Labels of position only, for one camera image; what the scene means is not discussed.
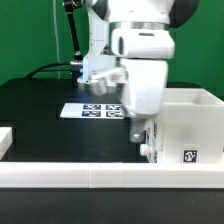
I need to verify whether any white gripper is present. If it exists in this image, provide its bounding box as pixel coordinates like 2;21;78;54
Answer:
90;59;168;144

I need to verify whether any white drawer cabinet box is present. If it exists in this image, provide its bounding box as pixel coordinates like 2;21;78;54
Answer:
154;88;224;164

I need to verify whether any white drawer with knob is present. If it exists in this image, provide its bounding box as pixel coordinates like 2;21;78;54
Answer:
140;144;157;163

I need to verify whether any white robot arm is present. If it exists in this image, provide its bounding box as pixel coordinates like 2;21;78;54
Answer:
78;0;200;143

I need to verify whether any white marker sheet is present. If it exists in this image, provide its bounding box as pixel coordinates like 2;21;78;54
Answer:
60;103;124;119

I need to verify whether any white left fence block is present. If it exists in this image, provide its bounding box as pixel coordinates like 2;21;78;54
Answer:
0;127;13;160

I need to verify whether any white front fence rail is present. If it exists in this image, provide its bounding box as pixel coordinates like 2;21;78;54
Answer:
0;162;224;189

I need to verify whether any black cable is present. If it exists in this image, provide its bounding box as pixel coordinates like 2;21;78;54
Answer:
25;62;81;79

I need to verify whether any white hanging cable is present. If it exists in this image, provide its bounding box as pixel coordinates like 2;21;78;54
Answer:
52;0;62;80

